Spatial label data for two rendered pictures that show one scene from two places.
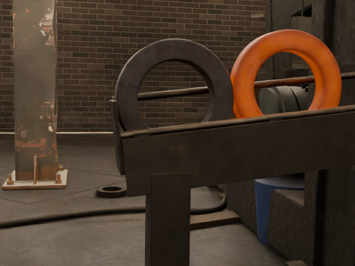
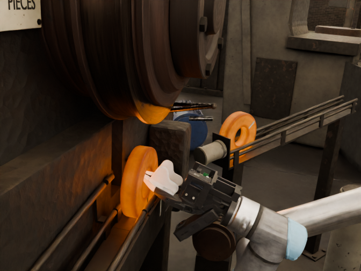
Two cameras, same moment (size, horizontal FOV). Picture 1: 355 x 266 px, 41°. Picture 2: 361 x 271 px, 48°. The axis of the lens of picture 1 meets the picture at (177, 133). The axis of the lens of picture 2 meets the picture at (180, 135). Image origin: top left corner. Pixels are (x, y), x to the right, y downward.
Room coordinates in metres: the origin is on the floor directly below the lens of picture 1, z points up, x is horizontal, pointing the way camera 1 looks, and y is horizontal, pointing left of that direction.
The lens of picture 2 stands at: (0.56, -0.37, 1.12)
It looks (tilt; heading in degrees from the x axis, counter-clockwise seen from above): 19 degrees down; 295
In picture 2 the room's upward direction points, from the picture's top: 4 degrees clockwise
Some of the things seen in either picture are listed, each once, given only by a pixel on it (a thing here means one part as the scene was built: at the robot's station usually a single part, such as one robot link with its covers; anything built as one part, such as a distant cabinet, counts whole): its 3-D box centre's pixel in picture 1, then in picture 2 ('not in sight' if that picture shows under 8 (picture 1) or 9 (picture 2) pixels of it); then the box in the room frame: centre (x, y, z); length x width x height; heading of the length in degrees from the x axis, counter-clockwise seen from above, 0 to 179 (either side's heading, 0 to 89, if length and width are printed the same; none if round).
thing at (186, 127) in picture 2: not in sight; (167, 165); (1.02, -1.29, 0.68); 0.11 x 0.08 x 0.24; 12
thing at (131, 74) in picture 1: (174, 99); not in sight; (0.74, 0.01, 0.64); 0.18 x 0.03 x 0.18; 102
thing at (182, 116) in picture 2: not in sight; (184, 123); (1.83, -3.18, 0.17); 0.57 x 0.31 x 0.34; 122
